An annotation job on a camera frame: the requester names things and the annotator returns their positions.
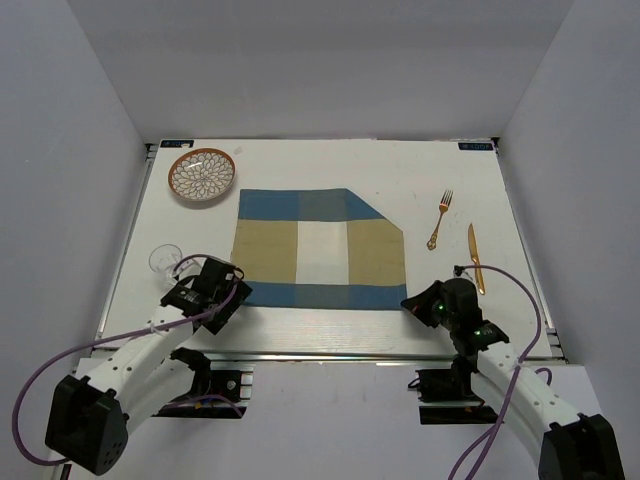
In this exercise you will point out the orange floral patterned plate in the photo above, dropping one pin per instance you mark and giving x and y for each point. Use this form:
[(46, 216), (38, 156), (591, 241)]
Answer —
[(201, 175)]

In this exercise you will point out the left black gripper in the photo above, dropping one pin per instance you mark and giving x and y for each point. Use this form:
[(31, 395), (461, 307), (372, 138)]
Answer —
[(221, 318)]

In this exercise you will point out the left blue corner label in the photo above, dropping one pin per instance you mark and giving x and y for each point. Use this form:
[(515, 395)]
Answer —
[(174, 143)]

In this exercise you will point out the right blue corner label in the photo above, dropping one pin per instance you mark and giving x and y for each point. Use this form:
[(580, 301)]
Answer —
[(475, 146)]

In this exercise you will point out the blue beige checked placemat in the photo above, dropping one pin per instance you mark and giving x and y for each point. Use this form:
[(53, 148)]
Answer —
[(318, 249)]

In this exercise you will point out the gold knife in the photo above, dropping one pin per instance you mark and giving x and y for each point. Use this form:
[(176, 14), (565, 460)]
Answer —
[(474, 254)]

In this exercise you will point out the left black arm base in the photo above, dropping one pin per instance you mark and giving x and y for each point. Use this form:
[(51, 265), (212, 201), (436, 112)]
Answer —
[(220, 387)]

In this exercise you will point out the blue corner label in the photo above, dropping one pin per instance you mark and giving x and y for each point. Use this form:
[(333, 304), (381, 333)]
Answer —
[(475, 146), (174, 143)]

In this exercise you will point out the clear drinking glass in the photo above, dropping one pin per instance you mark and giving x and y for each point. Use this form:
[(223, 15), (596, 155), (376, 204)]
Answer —
[(162, 261)]

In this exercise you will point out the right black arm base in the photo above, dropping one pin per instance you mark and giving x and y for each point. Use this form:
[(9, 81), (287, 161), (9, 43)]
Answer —
[(443, 401)]

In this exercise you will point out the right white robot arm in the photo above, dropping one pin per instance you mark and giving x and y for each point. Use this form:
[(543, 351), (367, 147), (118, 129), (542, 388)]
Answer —
[(563, 442)]

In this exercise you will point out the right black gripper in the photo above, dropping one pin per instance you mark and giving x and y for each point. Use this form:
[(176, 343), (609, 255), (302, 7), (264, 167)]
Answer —
[(419, 304)]

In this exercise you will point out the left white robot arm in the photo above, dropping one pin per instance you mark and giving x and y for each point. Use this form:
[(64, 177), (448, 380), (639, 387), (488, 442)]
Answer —
[(92, 417)]

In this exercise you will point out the gold fork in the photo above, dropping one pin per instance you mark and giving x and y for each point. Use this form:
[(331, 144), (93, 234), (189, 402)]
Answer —
[(443, 208)]

